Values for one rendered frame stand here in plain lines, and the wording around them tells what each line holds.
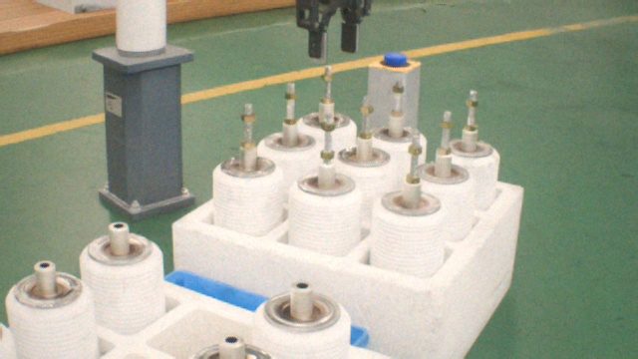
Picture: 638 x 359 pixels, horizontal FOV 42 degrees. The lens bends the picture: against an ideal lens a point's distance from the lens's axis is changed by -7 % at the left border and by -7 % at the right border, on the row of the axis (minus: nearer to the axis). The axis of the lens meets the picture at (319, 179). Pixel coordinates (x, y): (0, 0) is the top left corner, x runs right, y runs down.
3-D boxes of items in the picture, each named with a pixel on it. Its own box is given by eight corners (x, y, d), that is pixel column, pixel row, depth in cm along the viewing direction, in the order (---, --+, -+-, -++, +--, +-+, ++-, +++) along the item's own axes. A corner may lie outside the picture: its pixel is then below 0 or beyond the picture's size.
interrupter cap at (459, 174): (446, 163, 126) (446, 158, 126) (480, 180, 120) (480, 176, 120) (404, 172, 122) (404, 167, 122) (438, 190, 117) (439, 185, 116)
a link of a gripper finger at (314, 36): (314, 15, 105) (313, 55, 107) (299, 18, 103) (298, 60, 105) (325, 16, 105) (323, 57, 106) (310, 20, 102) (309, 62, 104)
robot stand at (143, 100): (97, 196, 173) (90, 50, 161) (158, 180, 182) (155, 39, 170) (133, 221, 163) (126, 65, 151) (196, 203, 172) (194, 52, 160)
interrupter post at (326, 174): (313, 187, 116) (314, 164, 115) (323, 182, 118) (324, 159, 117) (328, 192, 115) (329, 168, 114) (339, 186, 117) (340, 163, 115)
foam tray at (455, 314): (176, 334, 127) (170, 223, 120) (301, 236, 160) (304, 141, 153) (427, 412, 111) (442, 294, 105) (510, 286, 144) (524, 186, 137)
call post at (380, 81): (358, 234, 161) (367, 66, 150) (374, 220, 167) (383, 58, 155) (395, 242, 158) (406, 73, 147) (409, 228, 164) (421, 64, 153)
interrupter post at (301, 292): (284, 316, 86) (284, 287, 84) (297, 306, 88) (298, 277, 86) (305, 324, 85) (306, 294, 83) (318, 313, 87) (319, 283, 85)
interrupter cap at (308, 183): (285, 188, 115) (285, 183, 115) (318, 172, 121) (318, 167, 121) (334, 203, 112) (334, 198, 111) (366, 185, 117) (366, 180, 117)
